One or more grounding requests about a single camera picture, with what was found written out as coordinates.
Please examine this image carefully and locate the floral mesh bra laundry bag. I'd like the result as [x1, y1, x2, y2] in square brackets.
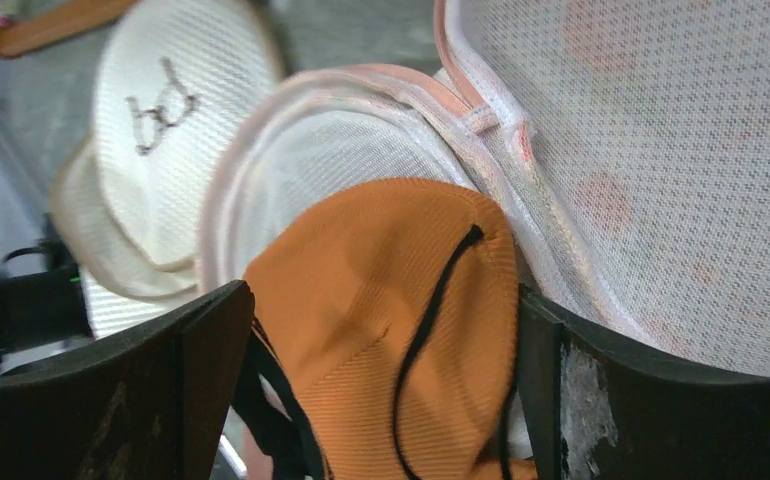
[195, 1, 770, 377]

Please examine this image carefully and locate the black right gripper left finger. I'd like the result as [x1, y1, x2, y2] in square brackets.
[0, 281, 254, 479]

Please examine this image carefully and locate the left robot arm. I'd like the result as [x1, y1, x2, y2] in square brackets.
[0, 214, 93, 369]

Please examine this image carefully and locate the cream bra laundry bag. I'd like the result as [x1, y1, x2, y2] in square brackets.
[50, 0, 284, 338]

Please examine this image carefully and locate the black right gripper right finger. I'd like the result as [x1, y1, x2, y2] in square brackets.
[516, 287, 770, 479]

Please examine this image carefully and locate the orange wooden shelf rack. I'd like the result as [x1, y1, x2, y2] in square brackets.
[0, 0, 135, 60]

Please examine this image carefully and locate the orange bra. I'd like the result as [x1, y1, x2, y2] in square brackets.
[239, 178, 537, 479]

